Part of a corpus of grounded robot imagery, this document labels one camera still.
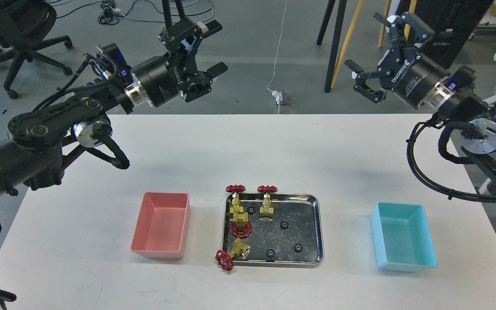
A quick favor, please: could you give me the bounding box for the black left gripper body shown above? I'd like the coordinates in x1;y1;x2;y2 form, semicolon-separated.
130;26;214;108

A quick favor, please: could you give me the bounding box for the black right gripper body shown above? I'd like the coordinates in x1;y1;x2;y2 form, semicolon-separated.
355;12;449;109

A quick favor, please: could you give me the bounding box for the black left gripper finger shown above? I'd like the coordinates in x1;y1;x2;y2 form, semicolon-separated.
205;62;228;79
196;20;223;37

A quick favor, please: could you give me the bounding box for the brass valve red handle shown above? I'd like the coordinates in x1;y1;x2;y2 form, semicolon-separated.
215;238;250;271
230;212;253;238
226;185;246;218
257;185;278;219

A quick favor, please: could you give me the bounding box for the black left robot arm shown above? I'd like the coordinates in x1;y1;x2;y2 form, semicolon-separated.
0;16;228;310

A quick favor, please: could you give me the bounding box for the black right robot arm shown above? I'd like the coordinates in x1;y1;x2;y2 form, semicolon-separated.
345;12;496;203

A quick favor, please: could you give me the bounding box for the pink plastic box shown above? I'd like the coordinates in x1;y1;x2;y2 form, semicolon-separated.
130;192;190;260

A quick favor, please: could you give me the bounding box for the light blue plastic box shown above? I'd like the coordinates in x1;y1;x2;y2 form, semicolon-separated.
371;202;438;273

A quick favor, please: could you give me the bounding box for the yellow wooden leg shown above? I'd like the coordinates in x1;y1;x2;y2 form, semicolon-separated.
378;0;392;48
404;24;411;43
331;0;366;90

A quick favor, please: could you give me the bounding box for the black easel leg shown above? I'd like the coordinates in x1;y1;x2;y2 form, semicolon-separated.
316;0;347;93

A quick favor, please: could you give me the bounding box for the black stand leg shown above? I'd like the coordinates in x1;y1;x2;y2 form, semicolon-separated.
161;0;173;29
174;0;186;19

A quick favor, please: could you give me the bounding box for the white power adapter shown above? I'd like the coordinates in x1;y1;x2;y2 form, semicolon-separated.
270;90;291;106

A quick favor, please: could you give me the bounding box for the black speaker cabinet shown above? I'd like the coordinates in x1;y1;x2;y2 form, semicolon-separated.
415;0;493;69

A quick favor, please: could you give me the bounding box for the black office chair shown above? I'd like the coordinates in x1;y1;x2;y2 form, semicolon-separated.
0;0;73;99

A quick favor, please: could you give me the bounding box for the shiny metal tray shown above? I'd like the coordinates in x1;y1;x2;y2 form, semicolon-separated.
220;192;324;267

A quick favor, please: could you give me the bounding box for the white cable on floor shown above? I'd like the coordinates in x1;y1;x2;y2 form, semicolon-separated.
267;0;288;115

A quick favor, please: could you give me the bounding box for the black cable bundle on floor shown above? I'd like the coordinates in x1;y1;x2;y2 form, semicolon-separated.
50;0;215;25

